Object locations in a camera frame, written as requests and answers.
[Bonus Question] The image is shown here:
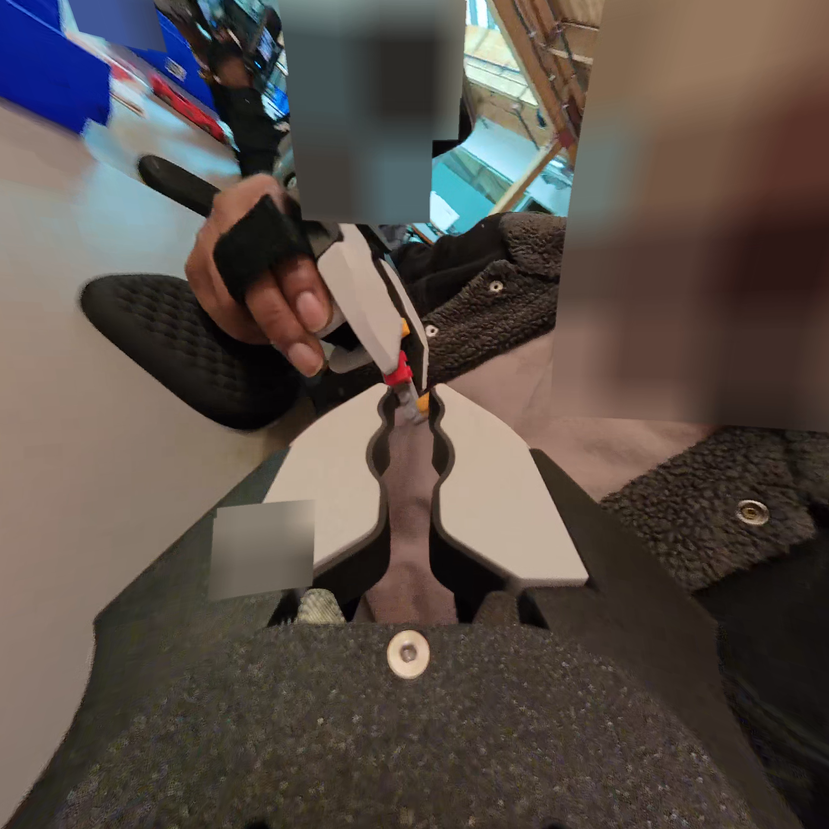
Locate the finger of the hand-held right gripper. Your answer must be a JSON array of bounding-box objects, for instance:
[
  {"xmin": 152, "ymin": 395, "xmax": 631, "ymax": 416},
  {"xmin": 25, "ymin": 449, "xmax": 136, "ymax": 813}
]
[
  {"xmin": 379, "ymin": 259, "xmax": 430, "ymax": 396},
  {"xmin": 316, "ymin": 223, "xmax": 407, "ymax": 375}
]

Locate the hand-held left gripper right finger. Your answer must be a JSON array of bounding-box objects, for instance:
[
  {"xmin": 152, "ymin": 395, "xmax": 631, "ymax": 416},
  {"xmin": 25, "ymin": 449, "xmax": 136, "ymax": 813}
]
[{"xmin": 429, "ymin": 384, "xmax": 590, "ymax": 619}]

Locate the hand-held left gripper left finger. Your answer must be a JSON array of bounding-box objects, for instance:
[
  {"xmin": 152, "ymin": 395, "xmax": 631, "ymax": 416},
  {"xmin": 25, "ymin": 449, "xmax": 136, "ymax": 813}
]
[{"xmin": 262, "ymin": 382, "xmax": 391, "ymax": 617}]

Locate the blue plastic bin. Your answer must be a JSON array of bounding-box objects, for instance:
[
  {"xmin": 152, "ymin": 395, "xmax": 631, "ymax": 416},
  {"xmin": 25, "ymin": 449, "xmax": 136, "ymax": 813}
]
[
  {"xmin": 155, "ymin": 9, "xmax": 219, "ymax": 112},
  {"xmin": 0, "ymin": 0, "xmax": 112, "ymax": 127}
]

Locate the person's right hand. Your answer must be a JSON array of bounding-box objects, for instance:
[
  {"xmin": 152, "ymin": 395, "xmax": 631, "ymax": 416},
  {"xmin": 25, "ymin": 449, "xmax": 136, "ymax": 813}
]
[{"xmin": 186, "ymin": 174, "xmax": 334, "ymax": 378}]

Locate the person's pink garment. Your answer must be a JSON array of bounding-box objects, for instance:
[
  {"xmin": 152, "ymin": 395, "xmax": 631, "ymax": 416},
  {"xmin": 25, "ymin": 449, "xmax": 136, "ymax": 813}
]
[{"xmin": 363, "ymin": 333, "xmax": 716, "ymax": 626}]

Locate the black rounded bar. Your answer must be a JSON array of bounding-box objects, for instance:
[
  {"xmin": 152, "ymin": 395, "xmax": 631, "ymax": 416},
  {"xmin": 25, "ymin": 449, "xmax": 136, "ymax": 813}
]
[{"xmin": 138, "ymin": 154, "xmax": 222, "ymax": 216}]

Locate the black quilted cushion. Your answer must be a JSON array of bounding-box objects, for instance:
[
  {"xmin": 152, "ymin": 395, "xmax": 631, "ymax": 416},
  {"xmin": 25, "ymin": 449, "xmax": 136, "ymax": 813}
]
[{"xmin": 81, "ymin": 274, "xmax": 302, "ymax": 431}]

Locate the red plastic bin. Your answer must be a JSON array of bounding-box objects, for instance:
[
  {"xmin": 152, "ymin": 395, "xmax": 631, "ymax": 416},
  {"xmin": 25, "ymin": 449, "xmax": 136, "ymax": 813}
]
[{"xmin": 150, "ymin": 74, "xmax": 228, "ymax": 143}]

